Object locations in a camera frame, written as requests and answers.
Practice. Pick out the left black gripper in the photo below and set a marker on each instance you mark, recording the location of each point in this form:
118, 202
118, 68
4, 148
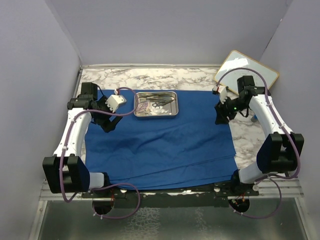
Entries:
108, 125

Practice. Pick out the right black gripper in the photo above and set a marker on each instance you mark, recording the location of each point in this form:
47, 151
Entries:
223, 113

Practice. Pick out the blue surgical drape cloth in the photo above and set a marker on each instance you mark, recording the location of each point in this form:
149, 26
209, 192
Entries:
186, 150

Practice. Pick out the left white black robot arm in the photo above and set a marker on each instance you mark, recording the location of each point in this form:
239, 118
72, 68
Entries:
65, 171

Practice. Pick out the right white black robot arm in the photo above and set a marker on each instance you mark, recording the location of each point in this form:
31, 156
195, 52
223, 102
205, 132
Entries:
281, 149

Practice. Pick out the small blue cap bottle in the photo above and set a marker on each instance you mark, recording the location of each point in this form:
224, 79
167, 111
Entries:
254, 119

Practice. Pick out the purple patterned packet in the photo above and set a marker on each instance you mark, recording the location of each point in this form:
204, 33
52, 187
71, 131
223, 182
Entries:
143, 108

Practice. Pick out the white gauze pieces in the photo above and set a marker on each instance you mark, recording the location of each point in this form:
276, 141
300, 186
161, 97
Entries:
156, 111

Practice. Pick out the stainless steel instrument tray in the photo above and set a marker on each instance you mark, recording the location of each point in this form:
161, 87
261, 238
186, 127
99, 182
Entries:
173, 107

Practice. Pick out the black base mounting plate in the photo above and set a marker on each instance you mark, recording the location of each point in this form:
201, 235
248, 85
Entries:
210, 195

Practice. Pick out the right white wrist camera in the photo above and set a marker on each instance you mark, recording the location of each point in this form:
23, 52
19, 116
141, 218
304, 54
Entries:
220, 91

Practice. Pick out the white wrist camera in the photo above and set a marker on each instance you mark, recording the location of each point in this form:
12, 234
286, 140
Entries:
114, 101
220, 91

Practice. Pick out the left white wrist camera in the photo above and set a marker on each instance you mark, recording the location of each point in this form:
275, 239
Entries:
114, 101

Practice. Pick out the small whiteboard with wooden frame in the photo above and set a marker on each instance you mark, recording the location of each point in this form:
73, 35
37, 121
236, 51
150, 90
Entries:
236, 59

